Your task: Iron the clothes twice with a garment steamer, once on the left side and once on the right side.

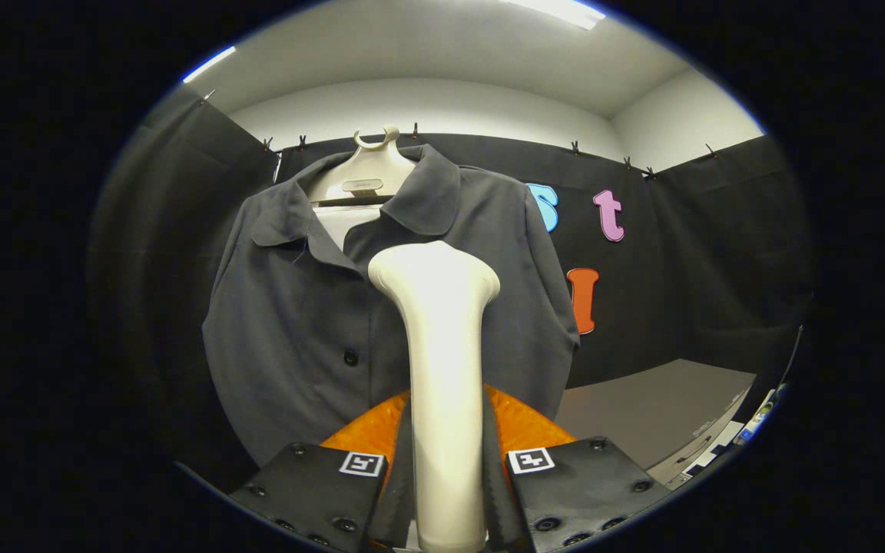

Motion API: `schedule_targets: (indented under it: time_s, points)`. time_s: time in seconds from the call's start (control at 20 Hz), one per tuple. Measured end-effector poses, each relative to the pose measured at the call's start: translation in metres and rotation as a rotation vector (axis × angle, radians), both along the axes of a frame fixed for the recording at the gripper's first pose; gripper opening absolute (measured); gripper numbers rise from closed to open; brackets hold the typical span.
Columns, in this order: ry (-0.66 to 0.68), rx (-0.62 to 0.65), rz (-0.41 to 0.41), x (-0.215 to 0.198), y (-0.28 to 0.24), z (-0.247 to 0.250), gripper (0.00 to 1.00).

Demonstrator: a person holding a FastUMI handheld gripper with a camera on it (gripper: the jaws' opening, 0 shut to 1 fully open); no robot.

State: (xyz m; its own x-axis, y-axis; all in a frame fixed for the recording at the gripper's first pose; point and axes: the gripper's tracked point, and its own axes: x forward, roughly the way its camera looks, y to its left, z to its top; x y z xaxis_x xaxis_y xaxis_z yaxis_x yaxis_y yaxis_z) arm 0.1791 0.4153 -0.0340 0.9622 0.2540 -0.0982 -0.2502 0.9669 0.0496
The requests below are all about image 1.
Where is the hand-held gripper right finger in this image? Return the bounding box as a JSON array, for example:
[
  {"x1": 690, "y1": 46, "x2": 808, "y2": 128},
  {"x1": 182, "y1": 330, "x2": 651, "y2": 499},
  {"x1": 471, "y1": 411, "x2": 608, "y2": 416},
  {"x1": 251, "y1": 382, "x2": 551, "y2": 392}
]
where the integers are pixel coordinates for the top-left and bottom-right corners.
[{"x1": 481, "y1": 384, "x2": 670, "y2": 553}]

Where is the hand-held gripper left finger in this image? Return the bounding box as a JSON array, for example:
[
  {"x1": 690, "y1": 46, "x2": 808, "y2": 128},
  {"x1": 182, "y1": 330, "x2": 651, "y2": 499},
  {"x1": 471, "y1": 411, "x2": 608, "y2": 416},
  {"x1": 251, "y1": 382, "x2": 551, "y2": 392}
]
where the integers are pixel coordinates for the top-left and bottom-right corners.
[{"x1": 229, "y1": 388, "x2": 416, "y2": 553}]

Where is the white garment steamer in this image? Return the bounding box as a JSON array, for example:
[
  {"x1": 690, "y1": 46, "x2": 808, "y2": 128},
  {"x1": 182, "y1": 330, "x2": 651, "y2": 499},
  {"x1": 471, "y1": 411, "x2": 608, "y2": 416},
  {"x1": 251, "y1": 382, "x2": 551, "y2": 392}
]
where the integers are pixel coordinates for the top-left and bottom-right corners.
[{"x1": 367, "y1": 240, "x2": 502, "y2": 553}]

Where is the dark grey button shirt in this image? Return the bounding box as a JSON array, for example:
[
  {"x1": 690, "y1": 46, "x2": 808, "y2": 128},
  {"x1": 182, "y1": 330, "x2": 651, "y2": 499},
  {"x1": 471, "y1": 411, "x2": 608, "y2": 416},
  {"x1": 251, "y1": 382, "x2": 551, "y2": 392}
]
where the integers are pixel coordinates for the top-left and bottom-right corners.
[{"x1": 202, "y1": 144, "x2": 582, "y2": 469}]

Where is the cream clothes hanger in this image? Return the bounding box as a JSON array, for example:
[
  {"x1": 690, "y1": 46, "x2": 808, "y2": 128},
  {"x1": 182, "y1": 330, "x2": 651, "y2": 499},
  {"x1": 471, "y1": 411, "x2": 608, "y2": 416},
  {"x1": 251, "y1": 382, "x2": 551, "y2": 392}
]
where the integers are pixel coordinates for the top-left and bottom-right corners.
[{"x1": 306, "y1": 125, "x2": 418, "y2": 207}]

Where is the grey cabinet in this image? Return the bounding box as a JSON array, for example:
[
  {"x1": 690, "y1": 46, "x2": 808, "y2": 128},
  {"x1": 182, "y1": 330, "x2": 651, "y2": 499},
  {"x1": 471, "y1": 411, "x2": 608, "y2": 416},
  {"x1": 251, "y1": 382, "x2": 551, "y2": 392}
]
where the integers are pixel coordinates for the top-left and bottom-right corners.
[{"x1": 554, "y1": 358, "x2": 758, "y2": 488}]

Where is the white board under shirt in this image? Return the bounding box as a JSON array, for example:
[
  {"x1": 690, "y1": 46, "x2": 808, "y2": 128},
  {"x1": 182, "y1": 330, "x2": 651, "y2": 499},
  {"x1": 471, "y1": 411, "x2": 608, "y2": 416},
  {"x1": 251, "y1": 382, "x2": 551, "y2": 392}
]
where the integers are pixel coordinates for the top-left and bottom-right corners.
[{"x1": 312, "y1": 204, "x2": 383, "y2": 253}]

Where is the ceiling light panel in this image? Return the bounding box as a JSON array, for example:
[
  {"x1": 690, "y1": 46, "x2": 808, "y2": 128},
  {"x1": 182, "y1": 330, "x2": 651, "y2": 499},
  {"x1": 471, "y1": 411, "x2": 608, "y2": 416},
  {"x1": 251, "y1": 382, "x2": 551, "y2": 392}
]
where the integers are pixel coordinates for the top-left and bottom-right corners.
[{"x1": 500, "y1": 0, "x2": 606, "y2": 30}]

